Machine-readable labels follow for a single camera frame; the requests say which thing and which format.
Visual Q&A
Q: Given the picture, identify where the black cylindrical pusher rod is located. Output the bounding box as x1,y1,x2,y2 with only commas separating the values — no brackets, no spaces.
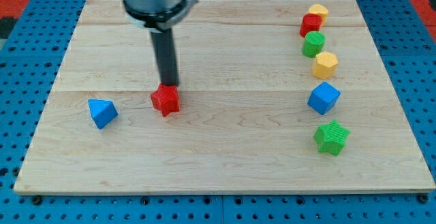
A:
151,29,179,86

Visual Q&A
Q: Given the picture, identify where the red star block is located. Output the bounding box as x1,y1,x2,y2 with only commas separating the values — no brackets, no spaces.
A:
151,84,180,117

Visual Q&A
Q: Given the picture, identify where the green star block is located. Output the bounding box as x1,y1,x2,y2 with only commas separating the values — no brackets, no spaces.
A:
313,120,350,157

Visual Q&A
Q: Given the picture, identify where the blue triangular block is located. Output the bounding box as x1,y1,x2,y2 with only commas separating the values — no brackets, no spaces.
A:
88,99,119,129

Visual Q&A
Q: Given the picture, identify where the light wooden board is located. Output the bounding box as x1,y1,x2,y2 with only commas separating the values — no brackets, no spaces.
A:
14,0,435,196

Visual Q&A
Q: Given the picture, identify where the red cylinder block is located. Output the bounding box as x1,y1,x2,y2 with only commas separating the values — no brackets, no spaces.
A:
299,13,322,37

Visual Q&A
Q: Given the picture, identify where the green cylinder block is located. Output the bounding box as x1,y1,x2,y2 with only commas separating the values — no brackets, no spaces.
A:
302,31,326,58

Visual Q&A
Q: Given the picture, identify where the yellow heart block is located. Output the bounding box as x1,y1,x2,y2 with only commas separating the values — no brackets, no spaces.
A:
308,3,329,27

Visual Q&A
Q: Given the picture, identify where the yellow hexagon block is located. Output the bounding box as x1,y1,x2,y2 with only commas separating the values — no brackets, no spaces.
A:
311,51,339,80

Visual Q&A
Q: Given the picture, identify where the blue cube block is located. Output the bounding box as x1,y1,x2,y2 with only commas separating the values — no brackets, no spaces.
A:
307,82,341,115

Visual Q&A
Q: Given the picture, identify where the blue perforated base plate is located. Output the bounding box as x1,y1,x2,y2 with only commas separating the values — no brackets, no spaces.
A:
1,0,435,223

